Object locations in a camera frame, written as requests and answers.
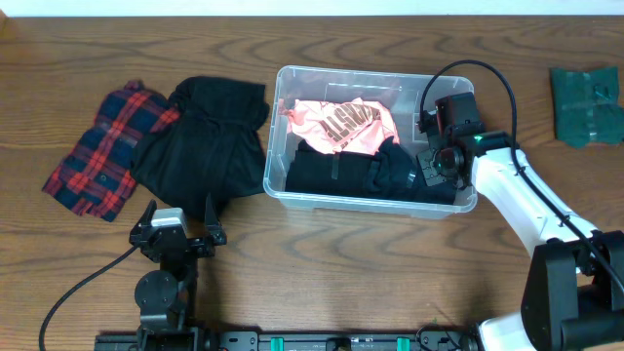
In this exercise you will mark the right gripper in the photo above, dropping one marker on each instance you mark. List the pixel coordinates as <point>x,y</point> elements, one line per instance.
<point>429,174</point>

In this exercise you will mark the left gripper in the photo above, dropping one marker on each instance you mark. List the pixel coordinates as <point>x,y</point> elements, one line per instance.
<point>212,232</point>

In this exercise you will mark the navy cloth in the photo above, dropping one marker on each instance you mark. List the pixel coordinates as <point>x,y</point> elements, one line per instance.
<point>393,175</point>

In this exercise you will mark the pink printed shirt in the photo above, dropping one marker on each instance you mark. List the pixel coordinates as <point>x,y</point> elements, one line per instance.
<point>357,126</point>

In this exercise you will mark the black taped cloth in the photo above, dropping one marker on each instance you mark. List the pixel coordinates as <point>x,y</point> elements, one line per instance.
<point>339,174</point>

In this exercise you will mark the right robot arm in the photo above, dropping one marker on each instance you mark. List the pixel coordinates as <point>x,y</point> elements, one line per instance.
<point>570,301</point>

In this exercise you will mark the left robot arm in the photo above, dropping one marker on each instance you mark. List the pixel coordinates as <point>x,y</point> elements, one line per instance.
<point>166,297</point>

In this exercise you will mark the large black garment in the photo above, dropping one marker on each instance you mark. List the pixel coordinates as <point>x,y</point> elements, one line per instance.
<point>212,153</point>

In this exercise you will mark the red navy plaid shirt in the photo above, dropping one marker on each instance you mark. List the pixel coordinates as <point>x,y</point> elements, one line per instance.
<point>94,178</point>

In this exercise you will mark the clear plastic storage bin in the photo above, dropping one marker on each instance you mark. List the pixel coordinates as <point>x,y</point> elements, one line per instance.
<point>403,94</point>

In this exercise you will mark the folded green taped cloth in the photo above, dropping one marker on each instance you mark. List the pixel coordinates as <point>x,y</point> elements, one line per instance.
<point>586,106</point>

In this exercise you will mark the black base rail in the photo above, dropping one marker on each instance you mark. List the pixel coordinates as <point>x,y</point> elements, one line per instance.
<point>312,342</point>

